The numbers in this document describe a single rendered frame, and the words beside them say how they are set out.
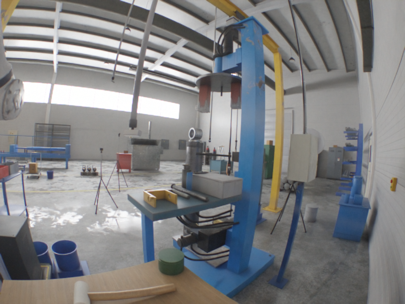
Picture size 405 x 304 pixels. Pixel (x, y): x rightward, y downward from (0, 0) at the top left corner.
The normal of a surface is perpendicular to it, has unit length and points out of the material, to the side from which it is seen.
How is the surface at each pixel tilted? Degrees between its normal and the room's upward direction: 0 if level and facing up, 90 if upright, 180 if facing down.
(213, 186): 90
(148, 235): 90
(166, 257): 0
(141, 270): 0
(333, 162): 90
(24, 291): 0
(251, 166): 90
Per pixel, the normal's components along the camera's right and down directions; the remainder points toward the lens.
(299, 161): -0.74, -0.03
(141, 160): 0.59, 0.05
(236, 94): -0.43, 0.00
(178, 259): 0.06, -1.00
